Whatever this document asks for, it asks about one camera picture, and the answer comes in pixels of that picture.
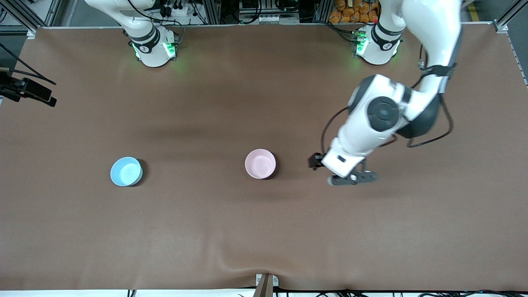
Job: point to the blue bowl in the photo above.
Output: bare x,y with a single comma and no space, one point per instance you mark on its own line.
126,171

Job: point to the orange packaged snacks pile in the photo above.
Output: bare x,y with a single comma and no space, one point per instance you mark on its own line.
350,14

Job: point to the background electronics unit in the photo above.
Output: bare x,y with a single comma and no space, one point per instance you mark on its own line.
264,8

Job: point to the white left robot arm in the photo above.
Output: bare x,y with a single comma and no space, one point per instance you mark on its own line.
433,24

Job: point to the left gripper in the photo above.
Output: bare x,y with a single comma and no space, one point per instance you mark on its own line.
317,160

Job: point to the brown table mat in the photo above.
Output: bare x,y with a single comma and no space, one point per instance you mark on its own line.
264,103

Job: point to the aluminium frame profile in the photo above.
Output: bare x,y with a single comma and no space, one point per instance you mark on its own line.
511,14
31,24

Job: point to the aluminium frame post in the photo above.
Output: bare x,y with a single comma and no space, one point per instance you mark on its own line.
321,10
208,10

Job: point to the white power strip with plugs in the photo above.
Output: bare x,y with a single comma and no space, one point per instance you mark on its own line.
177,11

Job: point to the pink bowl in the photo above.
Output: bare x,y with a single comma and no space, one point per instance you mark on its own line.
260,164

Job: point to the metal bracket with brown post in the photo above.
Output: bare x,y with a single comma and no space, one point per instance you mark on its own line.
266,286

